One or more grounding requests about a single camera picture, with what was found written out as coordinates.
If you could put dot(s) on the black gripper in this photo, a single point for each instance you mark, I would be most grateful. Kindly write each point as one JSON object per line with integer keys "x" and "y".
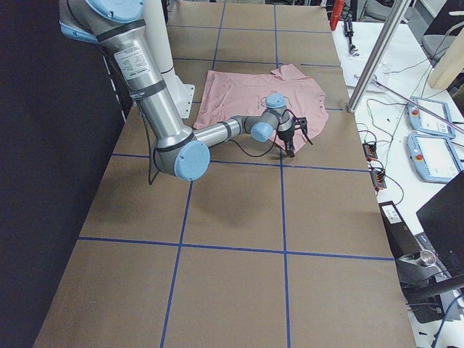
{"x": 285, "y": 136}

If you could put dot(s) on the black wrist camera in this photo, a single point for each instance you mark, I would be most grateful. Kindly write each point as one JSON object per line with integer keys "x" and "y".
{"x": 300, "y": 123}

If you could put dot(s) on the blue teach pendant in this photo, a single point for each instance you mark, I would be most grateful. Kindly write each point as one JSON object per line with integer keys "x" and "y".
{"x": 433, "y": 157}
{"x": 423, "y": 121}

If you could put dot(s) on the blue teach pendant far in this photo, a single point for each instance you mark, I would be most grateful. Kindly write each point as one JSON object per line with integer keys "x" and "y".
{"x": 423, "y": 121}

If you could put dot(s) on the black monitor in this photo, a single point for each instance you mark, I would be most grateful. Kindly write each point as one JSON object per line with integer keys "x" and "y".
{"x": 442, "y": 221}

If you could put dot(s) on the orange black connector block near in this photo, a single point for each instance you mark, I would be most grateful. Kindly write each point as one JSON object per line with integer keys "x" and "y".
{"x": 378, "y": 178}

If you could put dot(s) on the pink Snoopy t-shirt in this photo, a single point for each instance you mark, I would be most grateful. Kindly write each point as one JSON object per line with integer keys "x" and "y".
{"x": 259, "y": 105}

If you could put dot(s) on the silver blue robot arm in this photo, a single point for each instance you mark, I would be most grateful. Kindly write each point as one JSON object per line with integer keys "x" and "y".
{"x": 134, "y": 34}

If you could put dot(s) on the white pillar with base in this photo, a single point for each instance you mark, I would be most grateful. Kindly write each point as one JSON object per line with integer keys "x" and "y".
{"x": 159, "y": 46}

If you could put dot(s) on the black box with label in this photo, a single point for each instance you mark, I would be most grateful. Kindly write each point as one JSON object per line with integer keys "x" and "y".
{"x": 404, "y": 246}

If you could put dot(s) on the blue teach pendant near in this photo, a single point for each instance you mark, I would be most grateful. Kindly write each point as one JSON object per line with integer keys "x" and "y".
{"x": 433, "y": 157}

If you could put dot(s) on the red cylinder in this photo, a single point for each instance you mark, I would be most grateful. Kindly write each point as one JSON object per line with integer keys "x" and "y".
{"x": 337, "y": 8}

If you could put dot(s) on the metal reacher grabber tool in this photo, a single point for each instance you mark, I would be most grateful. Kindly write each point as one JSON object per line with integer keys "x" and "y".
{"x": 457, "y": 128}

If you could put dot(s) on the orange black connector block far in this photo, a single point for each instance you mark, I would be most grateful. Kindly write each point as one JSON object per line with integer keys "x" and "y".
{"x": 370, "y": 152}

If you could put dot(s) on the black clamp pole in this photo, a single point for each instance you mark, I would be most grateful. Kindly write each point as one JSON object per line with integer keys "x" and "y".
{"x": 349, "y": 33}

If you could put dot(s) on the orange black connector block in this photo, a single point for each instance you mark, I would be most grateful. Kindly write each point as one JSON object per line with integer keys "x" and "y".
{"x": 370, "y": 152}
{"x": 378, "y": 178}

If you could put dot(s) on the aluminium frame post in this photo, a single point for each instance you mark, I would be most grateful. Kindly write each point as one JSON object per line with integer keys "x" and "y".
{"x": 387, "y": 32}

